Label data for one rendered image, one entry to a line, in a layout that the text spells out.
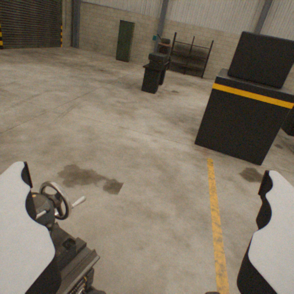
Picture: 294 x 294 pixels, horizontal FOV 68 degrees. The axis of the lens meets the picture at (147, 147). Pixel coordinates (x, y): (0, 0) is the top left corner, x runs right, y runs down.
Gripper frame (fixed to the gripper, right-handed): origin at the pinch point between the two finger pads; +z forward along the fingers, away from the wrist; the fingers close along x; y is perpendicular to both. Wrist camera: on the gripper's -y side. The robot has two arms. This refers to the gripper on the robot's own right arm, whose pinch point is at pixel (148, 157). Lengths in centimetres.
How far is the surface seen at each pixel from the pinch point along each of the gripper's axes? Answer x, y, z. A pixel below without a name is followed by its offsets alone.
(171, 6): 141, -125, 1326
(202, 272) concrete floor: 56, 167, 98
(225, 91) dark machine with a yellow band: 135, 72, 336
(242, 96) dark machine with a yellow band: 160, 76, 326
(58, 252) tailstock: -26, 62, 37
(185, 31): 226, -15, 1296
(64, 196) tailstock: -24, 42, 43
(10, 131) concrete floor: -190, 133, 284
